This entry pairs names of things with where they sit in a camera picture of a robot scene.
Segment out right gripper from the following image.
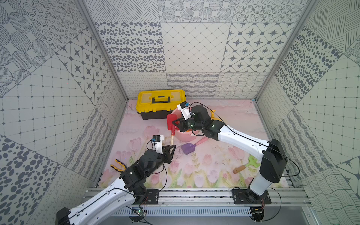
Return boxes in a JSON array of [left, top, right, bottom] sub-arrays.
[[172, 116, 203, 133]]

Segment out red shovel wooden handle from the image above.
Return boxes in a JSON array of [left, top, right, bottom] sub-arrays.
[[166, 114, 178, 145]]

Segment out purple shovel pink handle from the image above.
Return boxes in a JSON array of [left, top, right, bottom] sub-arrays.
[[181, 137, 208, 155]]

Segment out pink plastic bucket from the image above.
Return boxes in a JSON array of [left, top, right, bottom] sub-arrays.
[[171, 109, 197, 143]]

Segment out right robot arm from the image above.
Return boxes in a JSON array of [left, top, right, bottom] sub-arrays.
[[173, 102, 288, 200]]

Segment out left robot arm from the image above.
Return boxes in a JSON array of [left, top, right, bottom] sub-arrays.
[[55, 145, 176, 225]]

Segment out floral pink table mat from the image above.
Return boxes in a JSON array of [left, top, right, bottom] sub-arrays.
[[98, 100, 259, 188]]

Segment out yellow toy watering can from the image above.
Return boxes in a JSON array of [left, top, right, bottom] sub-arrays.
[[211, 110, 222, 122]]

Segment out yellow black toolbox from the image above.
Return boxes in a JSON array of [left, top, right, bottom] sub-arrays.
[[136, 90, 186, 120]]

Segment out yellow black pliers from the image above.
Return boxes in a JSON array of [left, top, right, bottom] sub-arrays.
[[110, 159, 127, 173]]

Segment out left controller board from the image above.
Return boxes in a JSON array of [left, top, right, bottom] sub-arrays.
[[129, 208, 146, 222]]

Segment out controller board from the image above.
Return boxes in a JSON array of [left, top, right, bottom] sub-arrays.
[[249, 207, 264, 222], [129, 208, 146, 222]]

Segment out right controller board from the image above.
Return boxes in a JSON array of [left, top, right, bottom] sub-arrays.
[[249, 207, 264, 222]]

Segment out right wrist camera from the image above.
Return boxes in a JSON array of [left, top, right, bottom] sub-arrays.
[[177, 101, 192, 121]]

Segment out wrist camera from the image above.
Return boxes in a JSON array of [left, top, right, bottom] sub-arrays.
[[152, 135, 164, 154], [177, 101, 192, 121]]

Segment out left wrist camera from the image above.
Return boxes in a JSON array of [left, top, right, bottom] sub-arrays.
[[152, 135, 164, 154]]

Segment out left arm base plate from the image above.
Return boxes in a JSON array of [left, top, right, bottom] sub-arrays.
[[134, 189, 160, 205]]

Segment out green rake wooden handle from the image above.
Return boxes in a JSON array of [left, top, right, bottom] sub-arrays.
[[232, 155, 261, 174]]

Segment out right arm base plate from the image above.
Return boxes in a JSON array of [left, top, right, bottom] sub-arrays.
[[231, 188, 272, 205]]

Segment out aluminium mounting rail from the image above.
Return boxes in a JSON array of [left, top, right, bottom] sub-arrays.
[[81, 187, 312, 208]]

